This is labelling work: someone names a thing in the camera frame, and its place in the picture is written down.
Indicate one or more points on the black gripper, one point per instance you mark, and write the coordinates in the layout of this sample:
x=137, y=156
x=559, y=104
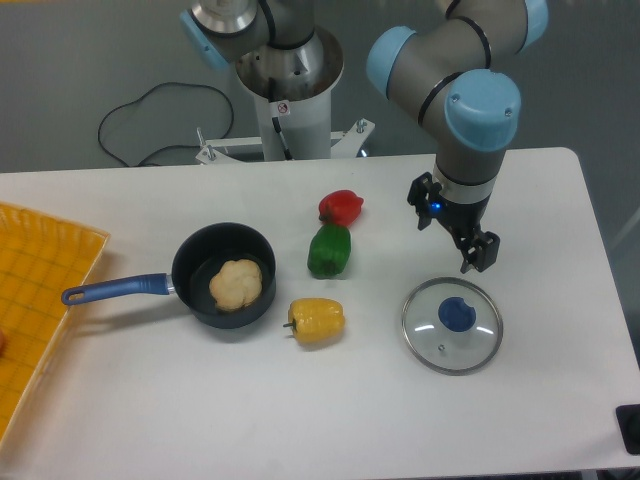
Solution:
x=479, y=249

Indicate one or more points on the glass pot lid blue knob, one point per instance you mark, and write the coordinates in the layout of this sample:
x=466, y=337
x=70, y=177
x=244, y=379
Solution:
x=451, y=326

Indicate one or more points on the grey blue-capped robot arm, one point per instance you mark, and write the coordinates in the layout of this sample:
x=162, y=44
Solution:
x=443, y=80

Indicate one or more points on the red bell pepper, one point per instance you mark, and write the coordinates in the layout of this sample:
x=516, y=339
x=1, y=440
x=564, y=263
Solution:
x=341, y=207

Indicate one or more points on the green bell pepper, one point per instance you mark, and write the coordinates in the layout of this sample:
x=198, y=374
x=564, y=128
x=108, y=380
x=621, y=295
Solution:
x=329, y=251

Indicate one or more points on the yellow bell pepper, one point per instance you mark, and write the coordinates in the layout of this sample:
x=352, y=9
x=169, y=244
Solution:
x=313, y=320

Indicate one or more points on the cauliflower floret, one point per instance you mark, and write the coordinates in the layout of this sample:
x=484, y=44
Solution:
x=237, y=285

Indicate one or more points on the black device at table edge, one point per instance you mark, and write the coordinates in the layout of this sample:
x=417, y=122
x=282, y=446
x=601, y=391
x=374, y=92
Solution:
x=628, y=417

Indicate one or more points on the yellow plastic basket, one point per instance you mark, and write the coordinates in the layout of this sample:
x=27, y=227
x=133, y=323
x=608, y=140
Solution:
x=41, y=256

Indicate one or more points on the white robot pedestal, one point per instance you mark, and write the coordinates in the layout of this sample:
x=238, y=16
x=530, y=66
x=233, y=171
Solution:
x=292, y=94

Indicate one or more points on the dark saucepan blue handle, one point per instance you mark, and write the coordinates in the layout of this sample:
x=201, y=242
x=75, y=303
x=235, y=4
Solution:
x=198, y=259

